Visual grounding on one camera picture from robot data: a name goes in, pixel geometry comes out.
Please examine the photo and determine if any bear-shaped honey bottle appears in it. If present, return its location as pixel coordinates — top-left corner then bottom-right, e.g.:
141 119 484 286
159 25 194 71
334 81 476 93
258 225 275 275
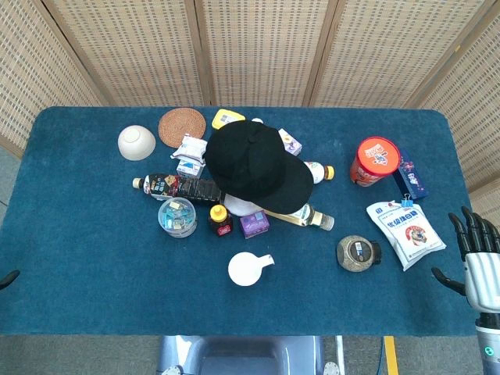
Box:
207 204 234 238

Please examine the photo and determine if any dark tea bottle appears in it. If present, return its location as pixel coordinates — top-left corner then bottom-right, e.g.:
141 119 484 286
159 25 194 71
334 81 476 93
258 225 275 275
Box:
131 173 227 208

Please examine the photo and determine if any clear jar of clips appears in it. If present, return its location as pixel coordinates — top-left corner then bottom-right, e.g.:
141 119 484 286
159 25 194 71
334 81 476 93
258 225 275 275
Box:
157 197 198 239

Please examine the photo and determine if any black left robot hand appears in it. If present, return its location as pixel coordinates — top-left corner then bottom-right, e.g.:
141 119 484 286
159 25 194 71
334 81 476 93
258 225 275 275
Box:
0 269 21 291

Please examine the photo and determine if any white snack packet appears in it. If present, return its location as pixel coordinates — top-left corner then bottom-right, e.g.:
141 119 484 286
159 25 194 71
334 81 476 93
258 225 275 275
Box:
170 133 209 165

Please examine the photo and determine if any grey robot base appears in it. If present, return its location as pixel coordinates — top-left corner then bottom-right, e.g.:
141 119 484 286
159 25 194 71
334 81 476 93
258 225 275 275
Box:
155 334 345 375

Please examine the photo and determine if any small purple box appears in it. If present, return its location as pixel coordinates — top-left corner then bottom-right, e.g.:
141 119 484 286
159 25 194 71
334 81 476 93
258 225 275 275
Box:
239 209 271 240

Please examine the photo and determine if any small blue white carton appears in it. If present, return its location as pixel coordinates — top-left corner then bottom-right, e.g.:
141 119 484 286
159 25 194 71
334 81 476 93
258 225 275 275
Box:
176 158 206 179

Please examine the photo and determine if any small purple white carton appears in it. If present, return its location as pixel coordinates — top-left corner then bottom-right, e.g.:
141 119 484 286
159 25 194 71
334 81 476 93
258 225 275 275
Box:
277 128 303 157

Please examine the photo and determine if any dark blue floral box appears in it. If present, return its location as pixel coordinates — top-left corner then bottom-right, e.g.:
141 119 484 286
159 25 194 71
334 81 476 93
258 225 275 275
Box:
391 146 430 202

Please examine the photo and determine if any white bottle with yellow cap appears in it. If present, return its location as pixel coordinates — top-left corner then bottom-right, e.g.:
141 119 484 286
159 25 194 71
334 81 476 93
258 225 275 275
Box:
302 160 336 185

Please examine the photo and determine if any green tub with yellow lid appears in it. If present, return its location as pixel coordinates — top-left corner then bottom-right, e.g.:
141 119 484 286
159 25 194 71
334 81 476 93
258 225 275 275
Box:
211 109 247 132

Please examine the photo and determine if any woven bamboo folding screen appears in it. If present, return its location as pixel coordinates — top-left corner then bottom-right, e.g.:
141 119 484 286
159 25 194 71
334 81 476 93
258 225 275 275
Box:
0 0 500 195

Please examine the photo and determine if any white sugar bag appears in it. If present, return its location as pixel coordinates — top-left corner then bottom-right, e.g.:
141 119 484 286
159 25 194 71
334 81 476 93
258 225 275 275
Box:
366 198 448 273

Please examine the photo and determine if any white plastic cup with handle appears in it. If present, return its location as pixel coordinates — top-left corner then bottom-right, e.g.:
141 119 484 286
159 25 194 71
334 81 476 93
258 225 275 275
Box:
227 252 276 288

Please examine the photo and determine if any cream ceramic bowl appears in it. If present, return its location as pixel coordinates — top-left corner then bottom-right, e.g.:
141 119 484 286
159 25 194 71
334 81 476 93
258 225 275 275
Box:
117 124 157 161

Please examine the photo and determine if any round woven rattan coaster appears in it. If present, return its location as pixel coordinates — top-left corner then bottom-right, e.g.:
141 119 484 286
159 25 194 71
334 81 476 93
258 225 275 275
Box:
158 108 207 149

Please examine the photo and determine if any blue felt table cover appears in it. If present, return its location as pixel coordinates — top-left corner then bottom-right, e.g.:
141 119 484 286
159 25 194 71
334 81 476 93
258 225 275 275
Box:
0 105 478 338

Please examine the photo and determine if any round glass jar of seeds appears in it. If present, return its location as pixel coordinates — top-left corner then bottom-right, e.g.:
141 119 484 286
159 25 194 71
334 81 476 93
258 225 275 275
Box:
336 234 383 272

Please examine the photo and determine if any red cylindrical snack tub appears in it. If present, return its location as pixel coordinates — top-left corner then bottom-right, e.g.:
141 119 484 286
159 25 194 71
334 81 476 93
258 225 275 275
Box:
349 136 402 189

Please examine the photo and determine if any yellow floor tape strip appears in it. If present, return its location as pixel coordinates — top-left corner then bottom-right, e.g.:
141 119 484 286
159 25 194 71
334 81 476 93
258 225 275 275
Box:
384 335 400 375

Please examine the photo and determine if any black baseball cap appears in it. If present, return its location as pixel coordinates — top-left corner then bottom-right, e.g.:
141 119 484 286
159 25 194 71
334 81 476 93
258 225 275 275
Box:
205 120 315 216

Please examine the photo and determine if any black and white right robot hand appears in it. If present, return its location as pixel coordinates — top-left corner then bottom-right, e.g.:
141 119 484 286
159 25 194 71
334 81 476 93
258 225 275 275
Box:
431 205 500 312

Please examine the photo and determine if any pale yellow tea bottle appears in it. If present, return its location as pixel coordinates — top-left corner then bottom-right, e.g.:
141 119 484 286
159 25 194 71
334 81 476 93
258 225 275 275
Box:
263 202 336 232

